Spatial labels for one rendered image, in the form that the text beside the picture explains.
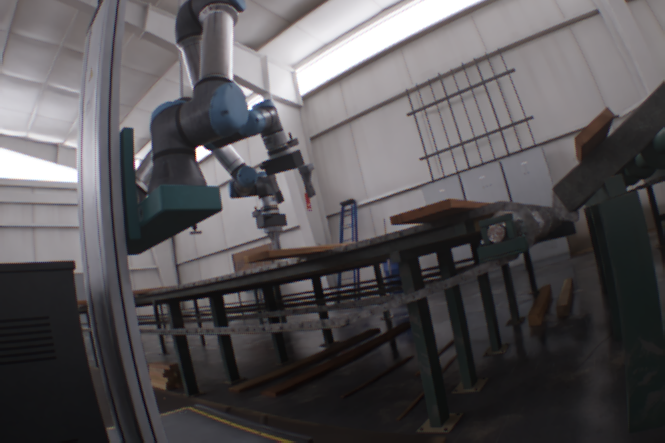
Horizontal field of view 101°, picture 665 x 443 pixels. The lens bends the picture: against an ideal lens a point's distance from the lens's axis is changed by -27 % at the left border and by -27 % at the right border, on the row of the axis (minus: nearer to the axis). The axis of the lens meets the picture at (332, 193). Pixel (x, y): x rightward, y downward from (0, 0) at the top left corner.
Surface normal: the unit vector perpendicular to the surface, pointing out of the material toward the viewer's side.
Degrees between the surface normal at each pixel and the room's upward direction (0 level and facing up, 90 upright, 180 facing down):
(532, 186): 90
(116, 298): 90
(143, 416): 90
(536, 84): 89
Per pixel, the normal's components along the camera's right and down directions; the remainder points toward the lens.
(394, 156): -0.65, -0.02
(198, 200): 0.72, -0.29
